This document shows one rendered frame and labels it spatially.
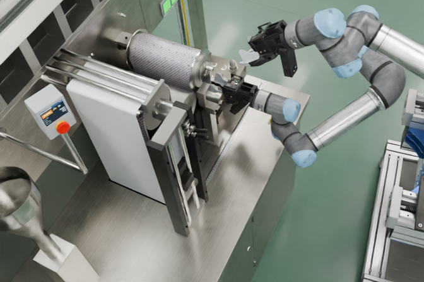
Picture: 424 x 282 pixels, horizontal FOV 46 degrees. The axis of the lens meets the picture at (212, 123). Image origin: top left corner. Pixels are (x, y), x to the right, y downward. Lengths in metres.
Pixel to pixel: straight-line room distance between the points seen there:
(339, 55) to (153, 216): 0.87
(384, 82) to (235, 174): 0.61
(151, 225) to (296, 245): 1.11
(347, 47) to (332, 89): 1.94
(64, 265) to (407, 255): 1.60
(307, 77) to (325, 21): 2.05
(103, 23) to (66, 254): 0.74
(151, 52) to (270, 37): 0.47
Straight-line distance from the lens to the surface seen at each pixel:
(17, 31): 0.87
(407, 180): 2.74
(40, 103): 1.11
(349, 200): 2.86
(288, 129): 1.79
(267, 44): 1.42
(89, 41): 1.70
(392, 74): 1.79
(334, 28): 1.30
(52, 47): 1.61
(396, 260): 2.53
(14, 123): 1.54
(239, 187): 1.83
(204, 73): 1.69
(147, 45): 1.73
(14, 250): 1.81
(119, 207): 1.86
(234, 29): 3.64
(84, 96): 1.48
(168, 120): 1.34
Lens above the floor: 2.50
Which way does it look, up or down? 54 degrees down
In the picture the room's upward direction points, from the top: 8 degrees counter-clockwise
